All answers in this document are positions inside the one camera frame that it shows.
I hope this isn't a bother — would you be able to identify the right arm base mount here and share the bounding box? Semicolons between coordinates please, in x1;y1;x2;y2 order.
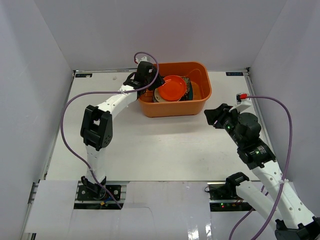
204;182;252;213

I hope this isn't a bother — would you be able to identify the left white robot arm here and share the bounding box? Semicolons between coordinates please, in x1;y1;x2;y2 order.
80;60;165;200

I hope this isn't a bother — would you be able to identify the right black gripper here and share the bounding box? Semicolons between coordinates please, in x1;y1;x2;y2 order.
204;103;244;147

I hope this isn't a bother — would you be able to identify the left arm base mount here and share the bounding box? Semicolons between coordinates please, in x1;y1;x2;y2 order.
73;184;126;210

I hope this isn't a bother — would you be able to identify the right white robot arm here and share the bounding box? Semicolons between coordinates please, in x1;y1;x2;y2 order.
204;103;320;240

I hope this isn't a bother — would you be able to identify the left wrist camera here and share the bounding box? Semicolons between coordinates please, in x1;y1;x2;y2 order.
134;55;150;65

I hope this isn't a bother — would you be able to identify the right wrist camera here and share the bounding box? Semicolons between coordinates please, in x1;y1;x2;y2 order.
228;93;252;113

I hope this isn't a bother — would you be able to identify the orange round plate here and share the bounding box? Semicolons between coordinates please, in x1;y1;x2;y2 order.
157;75;187;102

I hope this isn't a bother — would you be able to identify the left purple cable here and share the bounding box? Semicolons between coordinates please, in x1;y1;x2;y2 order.
60;51;161;210

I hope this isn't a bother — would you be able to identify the orange plastic bin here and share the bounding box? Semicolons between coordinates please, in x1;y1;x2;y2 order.
138;61;212;118

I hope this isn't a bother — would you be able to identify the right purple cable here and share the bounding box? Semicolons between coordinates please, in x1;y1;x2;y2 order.
228;94;293;240

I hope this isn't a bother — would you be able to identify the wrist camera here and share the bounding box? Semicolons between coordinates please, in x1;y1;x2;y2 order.
228;93;252;113
134;55;150;65

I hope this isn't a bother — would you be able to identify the black floral square plate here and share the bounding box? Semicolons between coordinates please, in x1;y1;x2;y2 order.
152;76;193;103

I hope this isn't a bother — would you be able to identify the purple cable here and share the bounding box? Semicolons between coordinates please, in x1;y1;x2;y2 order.
60;51;161;210
228;94;293;240

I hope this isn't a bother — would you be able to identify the beige floral round plate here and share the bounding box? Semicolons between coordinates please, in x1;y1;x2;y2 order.
153;87;188;103

